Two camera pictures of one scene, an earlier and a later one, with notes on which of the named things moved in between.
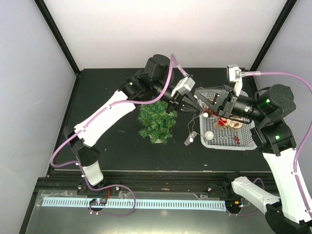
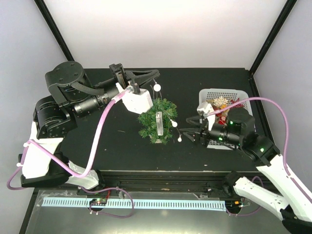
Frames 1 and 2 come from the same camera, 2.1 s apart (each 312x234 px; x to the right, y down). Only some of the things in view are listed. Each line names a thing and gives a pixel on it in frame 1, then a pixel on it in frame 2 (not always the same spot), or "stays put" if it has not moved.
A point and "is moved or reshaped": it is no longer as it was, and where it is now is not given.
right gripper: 224,109 -> 204,126
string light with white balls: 208,135 is moved or reshaped
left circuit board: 98,201 stays put
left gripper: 176,101 -> 129,76
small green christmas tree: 157,123 stays put
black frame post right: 272,35 stays put
